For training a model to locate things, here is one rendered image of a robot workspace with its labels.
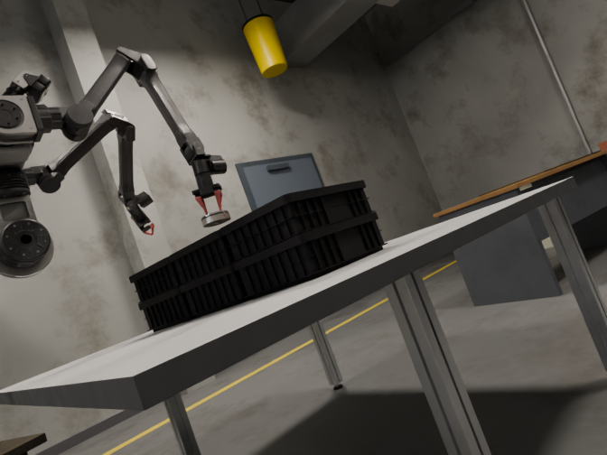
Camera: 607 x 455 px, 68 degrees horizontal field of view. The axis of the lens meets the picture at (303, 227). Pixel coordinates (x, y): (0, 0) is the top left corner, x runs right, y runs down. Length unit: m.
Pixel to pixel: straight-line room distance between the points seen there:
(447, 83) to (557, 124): 1.89
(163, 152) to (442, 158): 5.01
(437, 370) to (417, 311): 0.12
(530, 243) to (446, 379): 2.25
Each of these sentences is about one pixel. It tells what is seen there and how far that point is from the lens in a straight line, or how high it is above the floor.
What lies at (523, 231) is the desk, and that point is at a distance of 3.16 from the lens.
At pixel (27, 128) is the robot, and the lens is 1.57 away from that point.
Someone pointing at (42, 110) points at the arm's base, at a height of 1.46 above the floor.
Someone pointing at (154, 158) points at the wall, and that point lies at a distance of 5.18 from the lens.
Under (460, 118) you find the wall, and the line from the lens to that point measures 8.20.
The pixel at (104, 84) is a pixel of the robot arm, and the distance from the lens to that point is 1.76.
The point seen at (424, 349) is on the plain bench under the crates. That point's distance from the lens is 0.97.
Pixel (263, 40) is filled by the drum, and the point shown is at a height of 3.48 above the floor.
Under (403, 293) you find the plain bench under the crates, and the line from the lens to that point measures 0.95.
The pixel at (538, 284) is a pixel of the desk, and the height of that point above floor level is 0.09.
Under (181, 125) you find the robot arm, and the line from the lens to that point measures 1.76.
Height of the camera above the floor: 0.75
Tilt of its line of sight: 4 degrees up
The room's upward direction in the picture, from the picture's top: 21 degrees counter-clockwise
